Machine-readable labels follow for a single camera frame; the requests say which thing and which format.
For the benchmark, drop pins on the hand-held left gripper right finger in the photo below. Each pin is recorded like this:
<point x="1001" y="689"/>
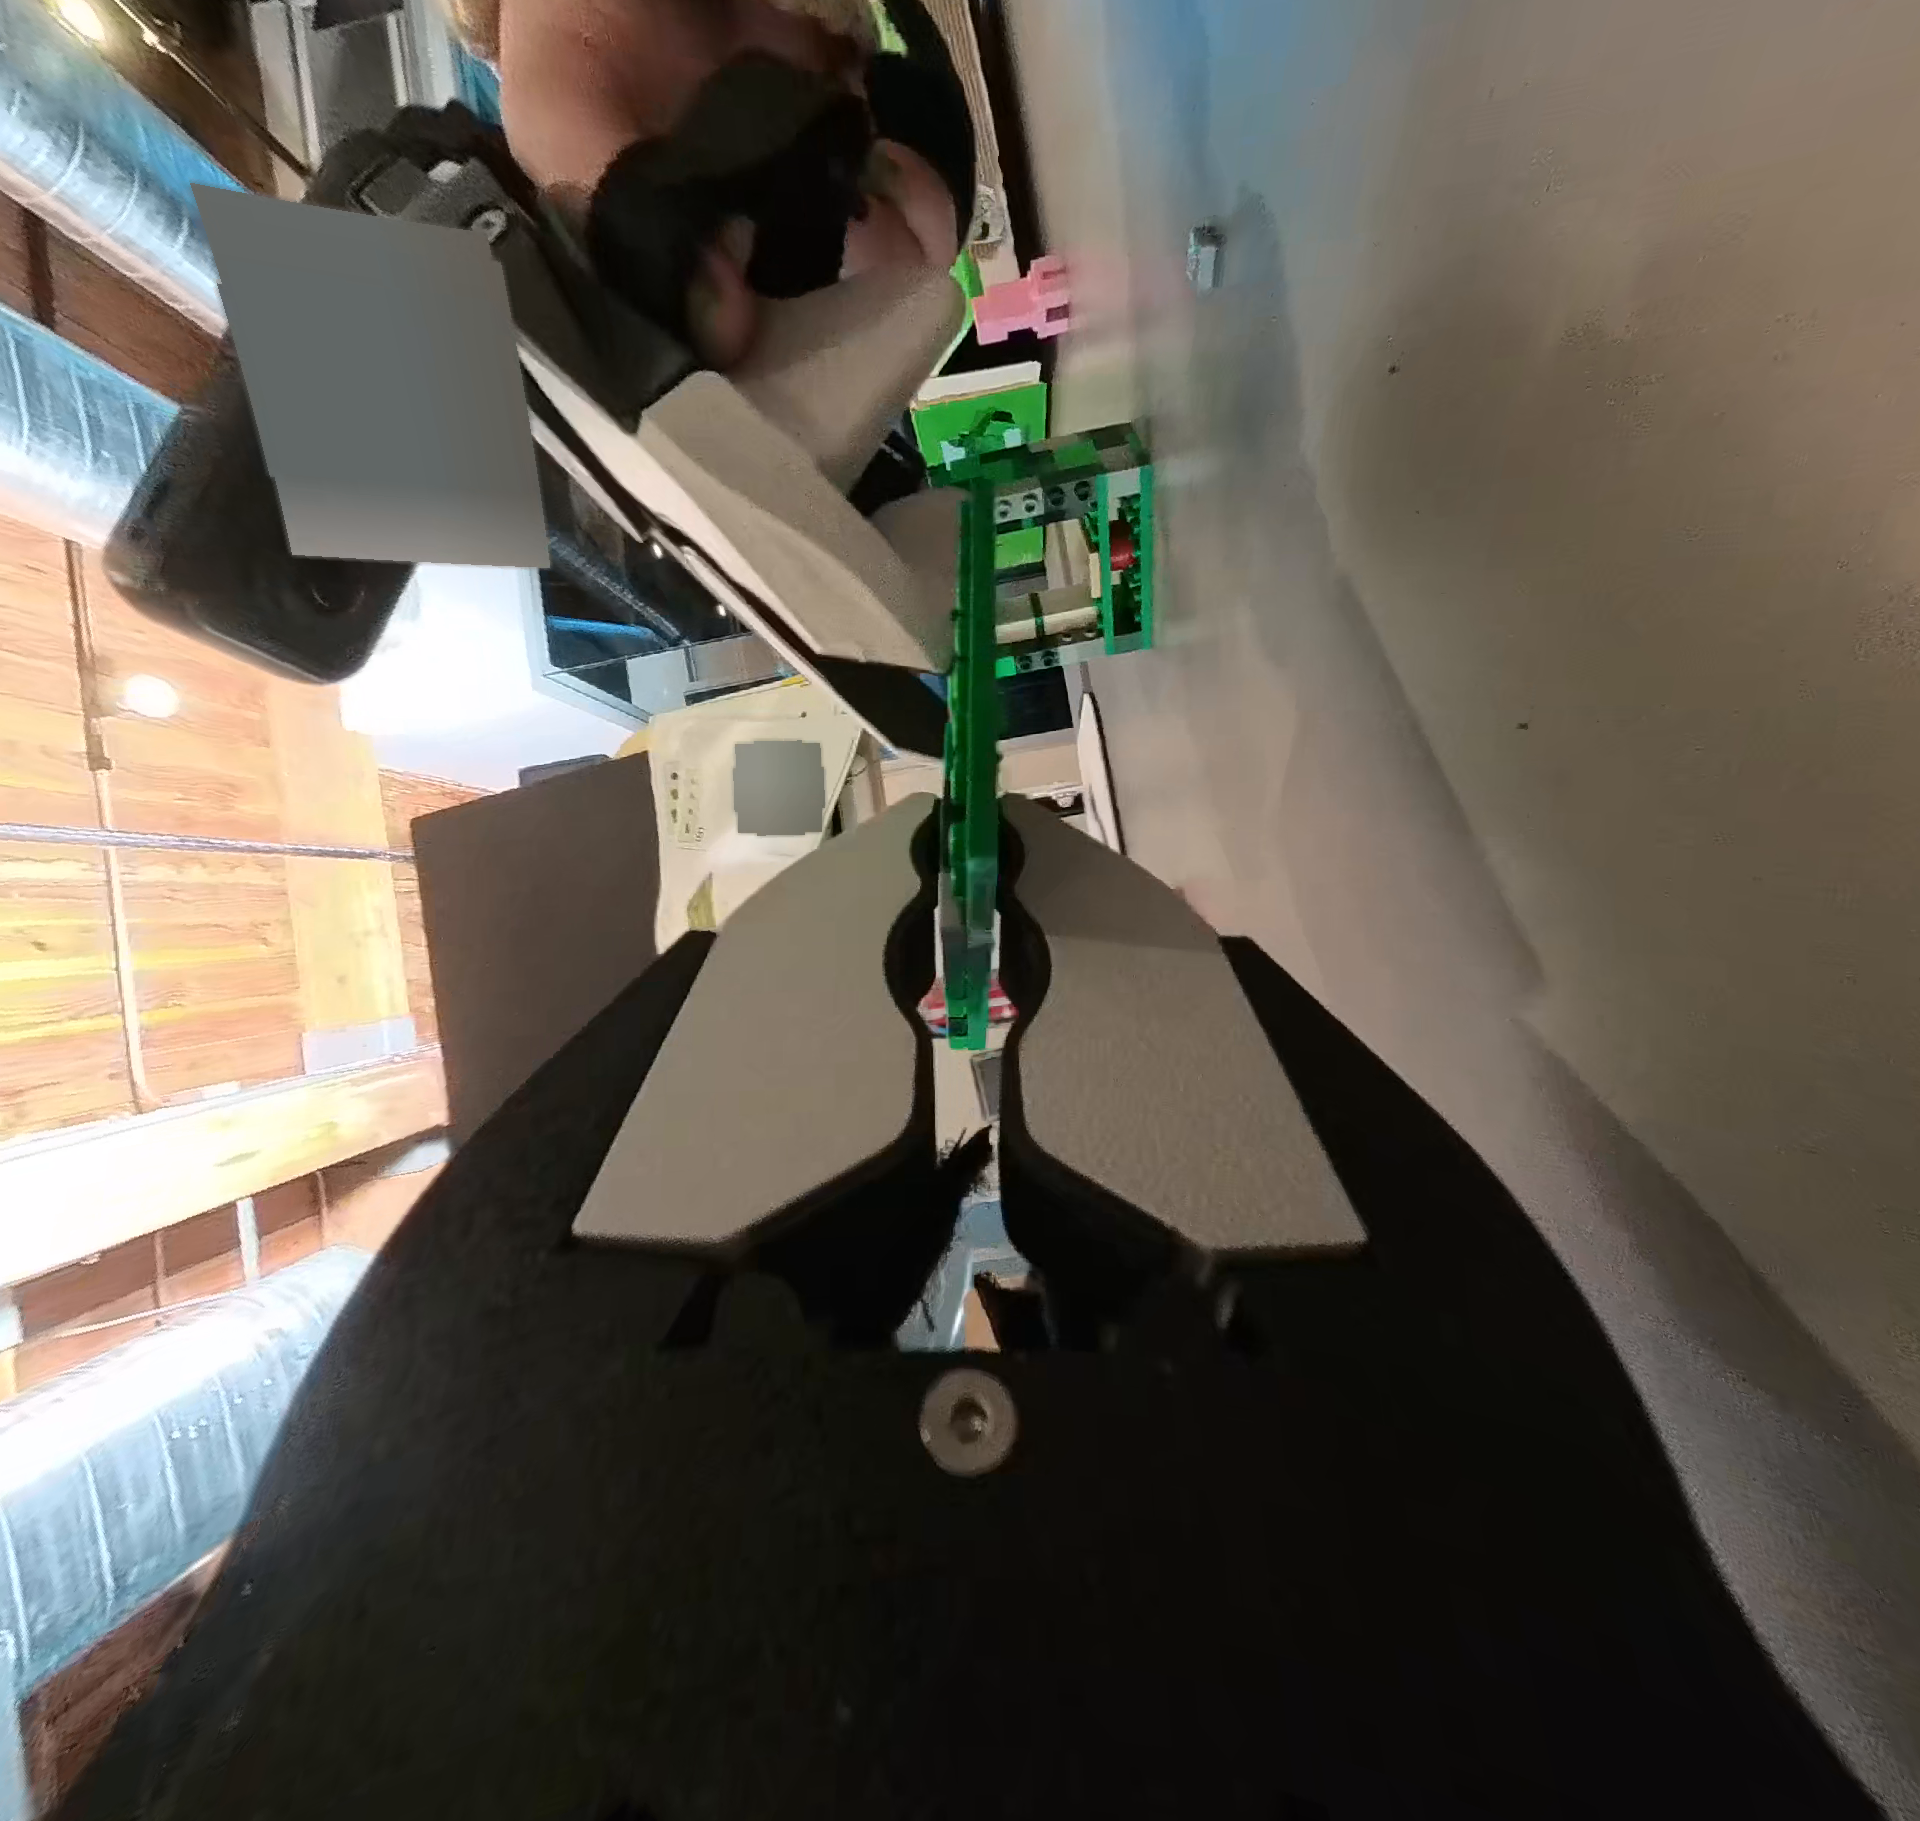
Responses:
<point x="1171" y="1087"/>

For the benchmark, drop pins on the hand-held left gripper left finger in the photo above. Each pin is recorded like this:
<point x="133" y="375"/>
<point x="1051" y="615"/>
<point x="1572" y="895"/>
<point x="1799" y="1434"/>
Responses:
<point x="765" y="1087"/>

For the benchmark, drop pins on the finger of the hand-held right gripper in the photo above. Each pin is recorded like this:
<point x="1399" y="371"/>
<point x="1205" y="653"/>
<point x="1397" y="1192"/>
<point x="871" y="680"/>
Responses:
<point x="886" y="712"/>
<point x="811" y="547"/>

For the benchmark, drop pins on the green lego plate with tiles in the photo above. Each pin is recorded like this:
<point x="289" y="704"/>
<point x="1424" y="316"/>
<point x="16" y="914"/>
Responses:
<point x="977" y="682"/>

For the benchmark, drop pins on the green white lego sub-build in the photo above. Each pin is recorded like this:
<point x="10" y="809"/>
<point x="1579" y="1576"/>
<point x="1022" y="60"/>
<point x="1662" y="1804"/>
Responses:
<point x="961" y="428"/>

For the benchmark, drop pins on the lego instruction booklet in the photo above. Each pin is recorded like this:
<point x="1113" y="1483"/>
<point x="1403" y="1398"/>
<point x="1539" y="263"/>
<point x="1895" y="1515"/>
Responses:
<point x="691" y="802"/>

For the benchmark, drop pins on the green lego box build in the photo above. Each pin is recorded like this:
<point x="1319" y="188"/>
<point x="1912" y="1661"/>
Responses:
<point x="1133" y="562"/>

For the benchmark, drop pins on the pink lego pig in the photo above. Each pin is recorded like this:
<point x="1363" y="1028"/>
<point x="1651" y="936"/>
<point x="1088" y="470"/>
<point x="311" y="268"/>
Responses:
<point x="1020" y="303"/>

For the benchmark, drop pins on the single grey lego brick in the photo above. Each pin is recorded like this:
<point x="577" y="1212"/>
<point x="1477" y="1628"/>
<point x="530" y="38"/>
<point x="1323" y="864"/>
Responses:
<point x="1202" y="258"/>

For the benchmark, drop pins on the person's right hand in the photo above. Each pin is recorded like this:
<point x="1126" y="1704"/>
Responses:
<point x="601" y="67"/>

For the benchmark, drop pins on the white rounded tray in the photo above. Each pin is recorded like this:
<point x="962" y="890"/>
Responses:
<point x="1096" y="773"/>

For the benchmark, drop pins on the round ceiling lamp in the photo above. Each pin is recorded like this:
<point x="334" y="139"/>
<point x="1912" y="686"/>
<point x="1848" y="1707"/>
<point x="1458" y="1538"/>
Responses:
<point x="75" y="7"/>
<point x="147" y="694"/>

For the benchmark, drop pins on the glass window wall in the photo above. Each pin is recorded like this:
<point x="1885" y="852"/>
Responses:
<point x="601" y="637"/>

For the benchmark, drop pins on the silver ventilation duct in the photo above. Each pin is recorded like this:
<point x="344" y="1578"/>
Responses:
<point x="150" y="1462"/>
<point x="75" y="412"/>
<point x="91" y="158"/>

